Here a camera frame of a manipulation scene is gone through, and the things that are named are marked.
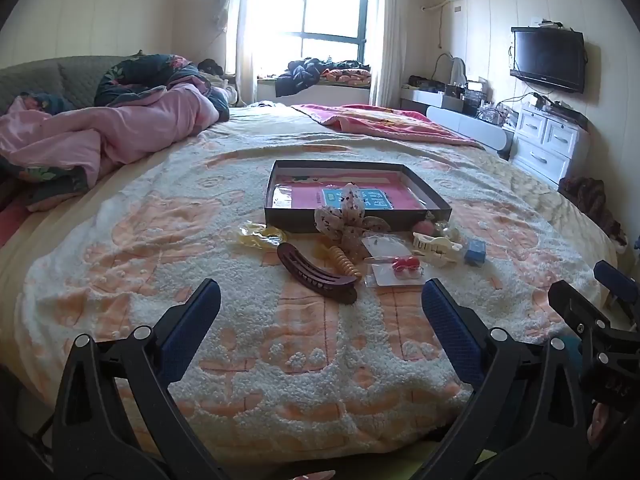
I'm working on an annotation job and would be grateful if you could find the dark shallow cardboard box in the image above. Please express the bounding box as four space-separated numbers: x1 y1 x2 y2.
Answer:
263 160 453 234

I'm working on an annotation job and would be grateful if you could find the white drawer cabinet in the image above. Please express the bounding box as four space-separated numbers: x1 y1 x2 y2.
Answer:
510 101 591 189

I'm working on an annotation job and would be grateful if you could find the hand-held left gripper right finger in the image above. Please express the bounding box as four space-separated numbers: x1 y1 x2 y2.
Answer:
421 277 591 480

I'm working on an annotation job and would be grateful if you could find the small blue box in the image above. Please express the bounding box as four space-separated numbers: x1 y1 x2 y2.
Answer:
463 240 487 266

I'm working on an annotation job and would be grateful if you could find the polka dot fabric hair bow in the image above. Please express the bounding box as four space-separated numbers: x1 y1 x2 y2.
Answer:
314 183 373 263

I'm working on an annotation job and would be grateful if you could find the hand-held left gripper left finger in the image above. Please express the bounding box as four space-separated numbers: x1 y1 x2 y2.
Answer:
50 277 223 480

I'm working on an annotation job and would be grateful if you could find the pink floral quilt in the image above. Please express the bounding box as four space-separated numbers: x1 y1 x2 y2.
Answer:
0 54 231 213

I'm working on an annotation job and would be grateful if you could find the clutter of desk items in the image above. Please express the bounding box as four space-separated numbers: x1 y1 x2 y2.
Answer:
407 75 516 126

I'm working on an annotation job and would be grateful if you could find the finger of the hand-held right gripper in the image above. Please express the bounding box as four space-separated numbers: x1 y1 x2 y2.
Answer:
594 259 640 312
548 280 622 357

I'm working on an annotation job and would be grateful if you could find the person's right hand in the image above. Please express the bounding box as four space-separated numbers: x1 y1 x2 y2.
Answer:
588 404 620 454

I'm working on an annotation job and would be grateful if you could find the pink card in clear sleeve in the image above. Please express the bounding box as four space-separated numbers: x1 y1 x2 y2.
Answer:
272 172 426 212

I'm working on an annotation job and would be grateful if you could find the green quilted headboard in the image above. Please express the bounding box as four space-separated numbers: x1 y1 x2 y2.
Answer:
0 55 146 116

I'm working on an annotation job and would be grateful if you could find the white grey desk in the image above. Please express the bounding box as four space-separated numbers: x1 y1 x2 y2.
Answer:
400 85 516 161

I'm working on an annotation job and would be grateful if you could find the long dark brown hair clip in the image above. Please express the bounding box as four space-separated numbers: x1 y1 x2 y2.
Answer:
277 242 359 305

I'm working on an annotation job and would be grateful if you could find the yellow hair ties packet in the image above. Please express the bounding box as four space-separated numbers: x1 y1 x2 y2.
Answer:
237 221 291 251

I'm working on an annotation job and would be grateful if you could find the navy jacket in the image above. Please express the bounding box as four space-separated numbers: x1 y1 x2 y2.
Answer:
275 57 326 97

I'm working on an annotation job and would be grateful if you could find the oval table mirror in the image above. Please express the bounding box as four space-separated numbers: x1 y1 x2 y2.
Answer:
434 52 469 86

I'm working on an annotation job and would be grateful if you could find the white hair claw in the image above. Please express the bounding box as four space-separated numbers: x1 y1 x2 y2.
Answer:
412 232 464 267

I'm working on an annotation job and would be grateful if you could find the black wall television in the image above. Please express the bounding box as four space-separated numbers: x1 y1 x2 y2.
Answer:
510 26 586 95

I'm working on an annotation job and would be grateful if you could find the pink printed blanket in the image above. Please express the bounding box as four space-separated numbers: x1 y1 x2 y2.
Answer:
291 103 484 149

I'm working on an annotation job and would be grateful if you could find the sheer white curtain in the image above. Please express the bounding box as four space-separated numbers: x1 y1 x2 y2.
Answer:
227 0 264 106
367 0 416 109

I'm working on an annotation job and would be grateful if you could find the dark brown cloth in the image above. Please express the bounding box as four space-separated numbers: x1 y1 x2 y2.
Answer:
557 176 629 249

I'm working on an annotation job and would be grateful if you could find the colourful folded quilt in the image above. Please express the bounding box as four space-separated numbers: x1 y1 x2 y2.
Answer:
320 62 372 86

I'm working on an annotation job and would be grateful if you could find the clear packet with white card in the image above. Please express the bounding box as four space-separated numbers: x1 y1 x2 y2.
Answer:
361 235 416 264

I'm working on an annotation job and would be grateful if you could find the window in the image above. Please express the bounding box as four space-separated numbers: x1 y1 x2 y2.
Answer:
257 0 371 64

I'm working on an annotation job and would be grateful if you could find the black set-top box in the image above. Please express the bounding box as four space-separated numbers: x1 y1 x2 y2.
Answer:
532 92 589 124

